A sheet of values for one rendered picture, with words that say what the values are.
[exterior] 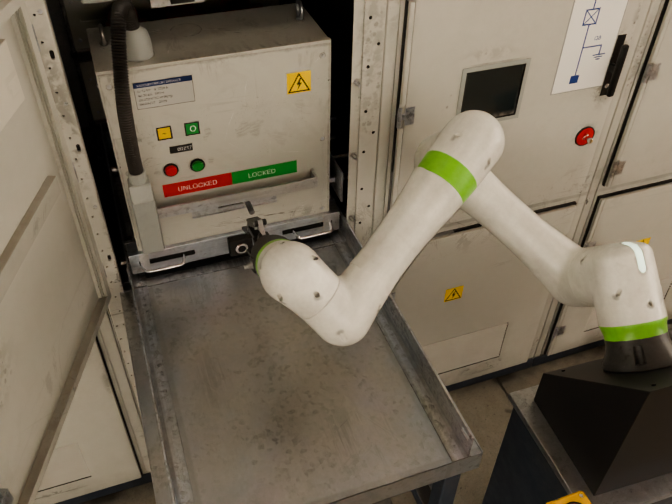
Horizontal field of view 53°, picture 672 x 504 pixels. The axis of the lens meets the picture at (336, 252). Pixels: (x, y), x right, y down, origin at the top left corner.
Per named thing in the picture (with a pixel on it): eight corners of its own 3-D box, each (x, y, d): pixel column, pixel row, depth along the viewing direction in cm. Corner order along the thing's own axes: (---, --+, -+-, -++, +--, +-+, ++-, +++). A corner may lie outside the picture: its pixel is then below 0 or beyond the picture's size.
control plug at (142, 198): (165, 251, 152) (152, 188, 140) (143, 255, 150) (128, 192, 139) (160, 229, 157) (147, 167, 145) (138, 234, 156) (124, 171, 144)
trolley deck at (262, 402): (478, 467, 136) (483, 451, 132) (170, 572, 120) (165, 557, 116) (357, 254, 183) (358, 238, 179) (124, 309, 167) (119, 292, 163)
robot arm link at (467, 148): (497, 146, 140) (453, 108, 139) (528, 130, 128) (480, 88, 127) (448, 213, 137) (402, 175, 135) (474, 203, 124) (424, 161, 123)
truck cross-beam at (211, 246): (339, 229, 180) (339, 211, 176) (132, 274, 165) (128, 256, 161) (333, 218, 183) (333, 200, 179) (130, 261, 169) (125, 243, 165)
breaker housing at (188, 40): (330, 215, 177) (332, 39, 145) (138, 256, 164) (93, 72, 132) (276, 119, 212) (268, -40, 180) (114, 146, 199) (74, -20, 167)
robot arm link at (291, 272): (296, 233, 112) (253, 283, 111) (348, 279, 116) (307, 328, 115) (277, 221, 125) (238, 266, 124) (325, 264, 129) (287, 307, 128)
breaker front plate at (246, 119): (329, 217, 176) (331, 44, 144) (141, 258, 163) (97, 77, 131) (327, 214, 177) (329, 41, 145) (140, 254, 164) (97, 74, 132)
